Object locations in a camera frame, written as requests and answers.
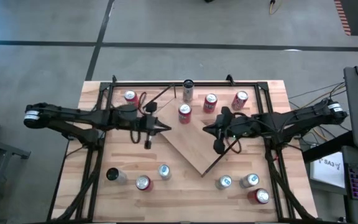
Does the white Celsius slim can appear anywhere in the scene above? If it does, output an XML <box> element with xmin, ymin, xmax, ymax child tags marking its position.
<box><xmin>106</xmin><ymin>167</ymin><xmax>129</xmax><ymax>186</ymax></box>
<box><xmin>181</xmin><ymin>78</ymin><xmax>195</xmax><ymax>103</ymax></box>

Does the red Star Wars Coca-Cola can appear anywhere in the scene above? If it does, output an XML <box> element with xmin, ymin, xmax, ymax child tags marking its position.
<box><xmin>231</xmin><ymin>90</ymin><xmax>249</xmax><ymax>111</ymax></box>

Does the black support bar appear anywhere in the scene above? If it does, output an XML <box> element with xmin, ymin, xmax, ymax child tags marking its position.
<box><xmin>301</xmin><ymin>130</ymin><xmax>354</xmax><ymax>164</ymax></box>

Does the red Coca-Cola Zero Sugar can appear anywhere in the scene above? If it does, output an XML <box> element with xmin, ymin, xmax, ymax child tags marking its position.
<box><xmin>135</xmin><ymin>174</ymin><xmax>154</xmax><ymax>192</ymax></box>

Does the orange Fanta soda can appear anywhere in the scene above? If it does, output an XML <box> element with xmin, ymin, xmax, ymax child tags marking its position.
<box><xmin>203</xmin><ymin>93</ymin><xmax>219</xmax><ymax>114</ymax></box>
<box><xmin>178</xmin><ymin>103</ymin><xmax>193</xmax><ymax>125</ymax></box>
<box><xmin>123</xmin><ymin>90</ymin><xmax>140</xmax><ymax>108</ymax></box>

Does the yellow floor cable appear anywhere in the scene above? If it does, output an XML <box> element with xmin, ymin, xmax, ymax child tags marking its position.
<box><xmin>268</xmin><ymin>0</ymin><xmax>284</xmax><ymax>16</ymax></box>

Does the black aluminium rig frame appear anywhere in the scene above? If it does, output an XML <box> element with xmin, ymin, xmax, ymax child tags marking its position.
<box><xmin>47</xmin><ymin>74</ymin><xmax>318</xmax><ymax>223</ymax></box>

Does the blue silver Red Bull can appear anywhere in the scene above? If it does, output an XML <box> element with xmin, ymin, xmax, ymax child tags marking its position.
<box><xmin>239</xmin><ymin>173</ymin><xmax>260</xmax><ymax>189</ymax></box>
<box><xmin>214</xmin><ymin>174</ymin><xmax>233</xmax><ymax>190</ymax></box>
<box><xmin>157</xmin><ymin>164</ymin><xmax>172</xmax><ymax>181</ymax></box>

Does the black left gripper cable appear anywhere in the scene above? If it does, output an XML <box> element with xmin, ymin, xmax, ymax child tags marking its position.
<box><xmin>130</xmin><ymin>128</ymin><xmax>142</xmax><ymax>145</ymax></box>

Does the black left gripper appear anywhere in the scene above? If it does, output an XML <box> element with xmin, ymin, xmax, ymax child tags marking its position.
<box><xmin>137</xmin><ymin>101</ymin><xmax>173</xmax><ymax>150</ymax></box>

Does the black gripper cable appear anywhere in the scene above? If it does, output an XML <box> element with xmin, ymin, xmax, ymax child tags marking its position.
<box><xmin>130</xmin><ymin>128</ymin><xmax>142</xmax><ymax>145</ymax></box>
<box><xmin>227</xmin><ymin>136</ymin><xmax>242</xmax><ymax>155</ymax></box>

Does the white SA3 sign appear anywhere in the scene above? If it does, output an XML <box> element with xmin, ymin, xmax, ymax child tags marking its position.
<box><xmin>309</xmin><ymin>151</ymin><xmax>346</xmax><ymax>189</ymax></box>

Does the black floor cable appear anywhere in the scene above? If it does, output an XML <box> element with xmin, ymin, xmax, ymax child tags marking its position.
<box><xmin>287</xmin><ymin>81</ymin><xmax>347</xmax><ymax>108</ymax></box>

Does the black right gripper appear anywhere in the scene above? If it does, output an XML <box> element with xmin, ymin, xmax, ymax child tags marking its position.
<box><xmin>202</xmin><ymin>106</ymin><xmax>242</xmax><ymax>156</ymax></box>

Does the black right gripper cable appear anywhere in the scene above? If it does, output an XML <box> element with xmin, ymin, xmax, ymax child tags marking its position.
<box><xmin>227</xmin><ymin>136</ymin><xmax>242</xmax><ymax>155</ymax></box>

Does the grey metal cart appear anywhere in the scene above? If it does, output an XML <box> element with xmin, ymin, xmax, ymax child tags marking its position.
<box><xmin>0</xmin><ymin>133</ymin><xmax>32</xmax><ymax>223</ymax></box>

